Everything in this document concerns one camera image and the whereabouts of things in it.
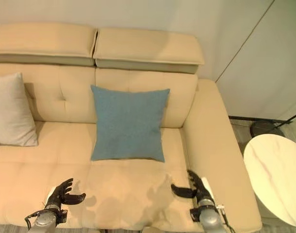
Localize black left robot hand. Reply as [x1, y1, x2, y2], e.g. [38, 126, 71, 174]
[45, 178, 87, 208]

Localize round white marble side table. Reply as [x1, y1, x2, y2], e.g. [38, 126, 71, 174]
[243, 133, 296, 229]

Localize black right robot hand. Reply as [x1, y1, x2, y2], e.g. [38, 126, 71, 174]
[171, 169, 215, 202]

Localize black floor lamp base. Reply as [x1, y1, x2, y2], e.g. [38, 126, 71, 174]
[250, 120, 285, 138]

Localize light grey cushion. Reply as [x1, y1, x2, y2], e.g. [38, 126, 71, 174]
[0, 72, 39, 147]

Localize blue square cushion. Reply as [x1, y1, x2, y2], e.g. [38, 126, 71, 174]
[90, 84, 171, 163]

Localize beige sofa headrest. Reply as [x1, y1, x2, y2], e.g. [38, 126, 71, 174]
[0, 22, 98, 67]
[93, 27, 205, 75]

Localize black floor lamp pole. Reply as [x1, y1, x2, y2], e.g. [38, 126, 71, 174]
[274, 112, 296, 129]

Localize beige leather sofa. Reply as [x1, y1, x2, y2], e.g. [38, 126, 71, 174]
[0, 22, 263, 233]

